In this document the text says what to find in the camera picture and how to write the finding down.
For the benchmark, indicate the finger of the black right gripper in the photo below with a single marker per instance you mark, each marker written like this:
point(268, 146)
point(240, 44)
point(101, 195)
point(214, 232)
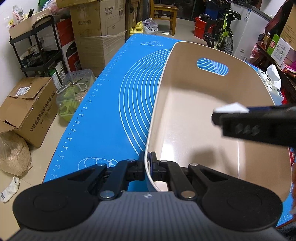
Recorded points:
point(265, 124)

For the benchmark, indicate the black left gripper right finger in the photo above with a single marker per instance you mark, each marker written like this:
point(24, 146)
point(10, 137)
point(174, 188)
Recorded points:
point(174, 177)

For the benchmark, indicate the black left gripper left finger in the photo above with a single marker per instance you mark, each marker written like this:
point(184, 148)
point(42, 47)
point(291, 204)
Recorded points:
point(122, 174)

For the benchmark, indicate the white USB charger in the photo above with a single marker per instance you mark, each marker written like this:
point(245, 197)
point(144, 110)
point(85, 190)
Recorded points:
point(232, 108)

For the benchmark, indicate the beige plastic storage bin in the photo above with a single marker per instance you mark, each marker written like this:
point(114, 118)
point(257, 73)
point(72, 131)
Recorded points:
point(200, 88)

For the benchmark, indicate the blue silicone baking mat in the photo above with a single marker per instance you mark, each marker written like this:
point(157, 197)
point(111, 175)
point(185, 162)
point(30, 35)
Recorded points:
point(112, 122)

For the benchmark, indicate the white tissue box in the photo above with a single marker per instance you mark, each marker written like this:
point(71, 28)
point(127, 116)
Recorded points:
point(272, 82)

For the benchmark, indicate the green white carton box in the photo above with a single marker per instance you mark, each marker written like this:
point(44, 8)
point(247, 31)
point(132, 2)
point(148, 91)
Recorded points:
point(280, 51)

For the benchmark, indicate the white freezer cabinet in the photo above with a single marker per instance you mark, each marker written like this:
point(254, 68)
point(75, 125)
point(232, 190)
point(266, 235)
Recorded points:
point(247, 30)

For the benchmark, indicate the clear plastic container green lid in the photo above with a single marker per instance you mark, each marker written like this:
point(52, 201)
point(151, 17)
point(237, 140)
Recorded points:
point(74, 88)

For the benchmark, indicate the bag of grain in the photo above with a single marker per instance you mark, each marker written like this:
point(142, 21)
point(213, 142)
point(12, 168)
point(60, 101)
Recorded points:
point(15, 154)

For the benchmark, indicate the open cardboard box on floor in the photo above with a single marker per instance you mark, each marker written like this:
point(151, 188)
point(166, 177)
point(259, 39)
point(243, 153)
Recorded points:
point(30, 109)

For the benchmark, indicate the red white appliance box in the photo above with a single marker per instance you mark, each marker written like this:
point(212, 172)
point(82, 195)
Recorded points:
point(68, 45)

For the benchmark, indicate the red bucket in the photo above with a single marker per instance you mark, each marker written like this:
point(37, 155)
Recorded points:
point(200, 24)

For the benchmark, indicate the white sock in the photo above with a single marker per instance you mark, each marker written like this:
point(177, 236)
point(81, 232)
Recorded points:
point(11, 190)

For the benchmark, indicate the yellow toy vehicle on floor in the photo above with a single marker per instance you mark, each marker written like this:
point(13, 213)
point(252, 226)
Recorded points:
point(137, 29)

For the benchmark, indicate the tall wrapped cardboard box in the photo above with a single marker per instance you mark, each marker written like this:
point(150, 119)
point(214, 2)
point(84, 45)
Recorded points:
point(99, 32)

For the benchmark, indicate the black metal shelf rack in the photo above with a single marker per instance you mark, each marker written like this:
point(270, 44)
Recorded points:
point(33, 57)

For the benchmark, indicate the wooden chair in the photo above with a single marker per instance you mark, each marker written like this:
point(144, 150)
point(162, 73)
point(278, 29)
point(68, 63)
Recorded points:
point(164, 12)

